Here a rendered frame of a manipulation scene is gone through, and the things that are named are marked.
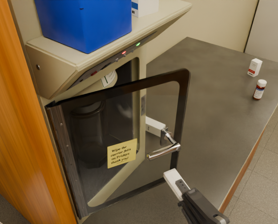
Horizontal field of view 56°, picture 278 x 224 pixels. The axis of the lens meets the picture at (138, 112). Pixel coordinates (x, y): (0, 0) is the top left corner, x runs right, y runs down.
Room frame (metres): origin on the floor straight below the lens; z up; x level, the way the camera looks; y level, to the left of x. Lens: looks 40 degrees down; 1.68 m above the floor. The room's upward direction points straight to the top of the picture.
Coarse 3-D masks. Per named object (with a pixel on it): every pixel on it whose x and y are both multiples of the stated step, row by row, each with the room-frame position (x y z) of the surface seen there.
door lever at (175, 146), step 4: (168, 132) 0.47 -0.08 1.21; (164, 136) 0.47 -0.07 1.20; (168, 136) 0.47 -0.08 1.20; (172, 140) 0.45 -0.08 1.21; (172, 144) 0.44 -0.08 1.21; (176, 144) 0.44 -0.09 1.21; (164, 148) 0.42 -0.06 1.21; (168, 148) 0.42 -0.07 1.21; (172, 148) 0.43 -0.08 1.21; (176, 148) 0.43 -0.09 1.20; (180, 148) 0.43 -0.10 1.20; (152, 152) 0.41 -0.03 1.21; (156, 152) 0.41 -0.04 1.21; (160, 152) 0.41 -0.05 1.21; (164, 152) 0.41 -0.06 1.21; (168, 152) 0.42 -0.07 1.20; (148, 156) 0.40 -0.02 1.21; (152, 156) 0.40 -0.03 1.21; (156, 156) 0.40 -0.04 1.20; (160, 156) 0.41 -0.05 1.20
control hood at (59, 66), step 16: (160, 0) 0.56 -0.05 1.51; (176, 0) 0.56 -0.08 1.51; (144, 16) 0.47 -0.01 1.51; (160, 16) 0.47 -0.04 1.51; (176, 16) 0.50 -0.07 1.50; (144, 32) 0.41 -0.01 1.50; (160, 32) 0.56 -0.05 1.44; (32, 48) 0.35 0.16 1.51; (48, 48) 0.34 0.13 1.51; (64, 48) 0.34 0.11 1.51; (112, 48) 0.35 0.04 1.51; (32, 64) 0.36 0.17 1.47; (48, 64) 0.33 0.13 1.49; (64, 64) 0.31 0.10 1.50; (80, 64) 0.30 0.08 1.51; (96, 64) 0.35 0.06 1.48; (48, 80) 0.34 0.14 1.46; (64, 80) 0.31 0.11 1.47; (48, 96) 0.35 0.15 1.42
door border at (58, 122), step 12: (120, 84) 0.43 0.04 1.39; (60, 108) 0.37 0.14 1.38; (60, 120) 0.37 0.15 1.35; (60, 132) 0.36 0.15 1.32; (60, 144) 0.36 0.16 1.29; (72, 156) 0.37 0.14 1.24; (72, 168) 0.37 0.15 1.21; (72, 180) 0.36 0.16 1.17; (72, 192) 0.36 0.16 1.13; (84, 204) 0.37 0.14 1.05; (84, 216) 0.36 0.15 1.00
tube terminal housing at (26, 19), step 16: (16, 0) 0.37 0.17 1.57; (32, 0) 0.39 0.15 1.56; (16, 16) 0.37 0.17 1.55; (32, 16) 0.38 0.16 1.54; (32, 32) 0.38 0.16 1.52; (144, 48) 0.61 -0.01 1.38; (112, 64) 0.51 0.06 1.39; (144, 64) 0.61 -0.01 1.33; (32, 80) 0.37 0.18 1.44; (96, 80) 0.47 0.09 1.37; (64, 96) 0.40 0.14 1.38; (48, 128) 0.37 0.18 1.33; (64, 176) 0.37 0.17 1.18
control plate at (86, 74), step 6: (150, 36) 0.49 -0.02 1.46; (138, 42) 0.44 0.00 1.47; (126, 48) 0.41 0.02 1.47; (132, 48) 0.47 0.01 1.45; (120, 54) 0.42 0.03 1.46; (126, 54) 0.49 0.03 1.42; (108, 60) 0.39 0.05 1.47; (96, 66) 0.36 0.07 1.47; (102, 66) 0.40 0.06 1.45; (90, 72) 0.37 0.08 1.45; (84, 78) 0.38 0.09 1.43; (72, 84) 0.36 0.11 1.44
